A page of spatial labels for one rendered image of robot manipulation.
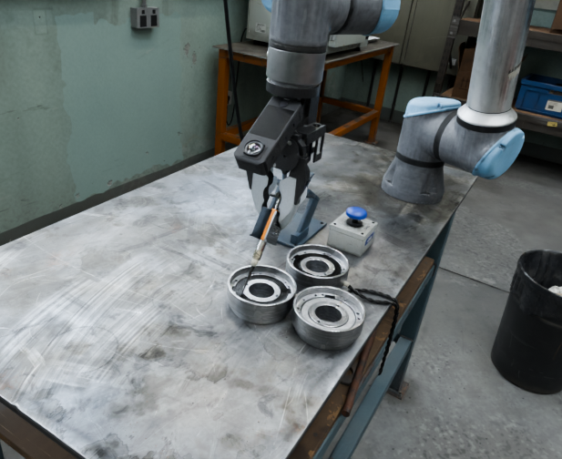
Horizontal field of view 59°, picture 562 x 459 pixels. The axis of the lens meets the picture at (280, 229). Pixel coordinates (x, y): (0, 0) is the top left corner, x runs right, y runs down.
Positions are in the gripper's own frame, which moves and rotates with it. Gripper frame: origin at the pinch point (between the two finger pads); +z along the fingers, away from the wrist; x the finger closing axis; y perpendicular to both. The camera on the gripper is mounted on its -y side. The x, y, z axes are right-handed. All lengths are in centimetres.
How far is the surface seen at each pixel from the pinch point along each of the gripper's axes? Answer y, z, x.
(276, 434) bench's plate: -22.7, 13.1, -15.6
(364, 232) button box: 21.5, 8.7, -8.3
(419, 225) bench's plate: 41.0, 13.2, -14.3
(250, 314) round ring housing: -8.7, 11.0, -2.8
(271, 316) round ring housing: -7.1, 11.1, -5.5
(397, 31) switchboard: 380, 13, 101
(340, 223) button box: 21.7, 8.7, -3.2
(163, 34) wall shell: 150, 8, 154
